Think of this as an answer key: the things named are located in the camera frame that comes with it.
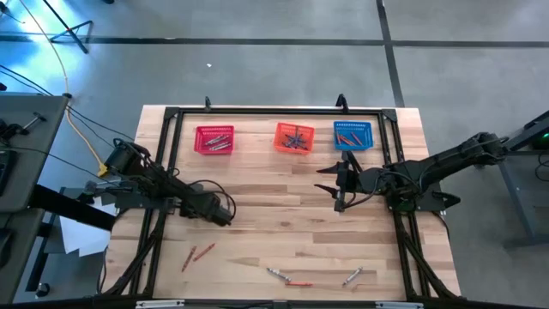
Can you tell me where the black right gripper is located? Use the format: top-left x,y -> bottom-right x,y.
313,149 -> 386,213

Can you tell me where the orange plastic basket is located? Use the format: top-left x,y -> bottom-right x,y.
273,121 -> 316,156

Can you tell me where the blue plastic basket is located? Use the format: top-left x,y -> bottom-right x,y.
333,120 -> 374,152

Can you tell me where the red plastic basket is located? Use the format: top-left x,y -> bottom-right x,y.
193,124 -> 236,155

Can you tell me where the white paper sheet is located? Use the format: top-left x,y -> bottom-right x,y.
58,201 -> 118,258

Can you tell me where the black desk beam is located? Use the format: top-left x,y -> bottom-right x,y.
28,183 -> 118,233

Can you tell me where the gray desk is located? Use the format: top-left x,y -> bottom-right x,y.
0,94 -> 69,301

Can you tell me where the gray metal table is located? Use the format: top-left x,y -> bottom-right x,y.
497,110 -> 549,252

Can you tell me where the black desk device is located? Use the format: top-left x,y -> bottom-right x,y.
0,149 -> 19,197

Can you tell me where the black tripod stand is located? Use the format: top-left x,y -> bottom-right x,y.
42,0 -> 94,55

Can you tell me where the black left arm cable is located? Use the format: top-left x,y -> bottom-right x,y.
187,179 -> 238,222

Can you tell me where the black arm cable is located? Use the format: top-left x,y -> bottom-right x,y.
187,179 -> 238,222
341,171 -> 383,212

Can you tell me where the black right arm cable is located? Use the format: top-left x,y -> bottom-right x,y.
341,171 -> 383,212

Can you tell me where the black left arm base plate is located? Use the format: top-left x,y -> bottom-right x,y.
114,188 -> 177,211

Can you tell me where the black aluminium table frame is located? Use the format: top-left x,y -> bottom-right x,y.
100,105 -> 462,301

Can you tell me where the silver metal bracket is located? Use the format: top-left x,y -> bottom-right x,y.
135,300 -> 186,309
375,301 -> 425,309

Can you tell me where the yellow cable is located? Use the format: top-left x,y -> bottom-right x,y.
18,0 -> 108,178

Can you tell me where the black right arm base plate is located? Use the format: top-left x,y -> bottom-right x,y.
383,178 -> 462,215

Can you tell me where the black floor cable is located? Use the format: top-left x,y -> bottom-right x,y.
0,64 -> 55,97
66,105 -> 136,142

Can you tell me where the black handle tool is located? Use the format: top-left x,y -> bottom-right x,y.
20,112 -> 48,130

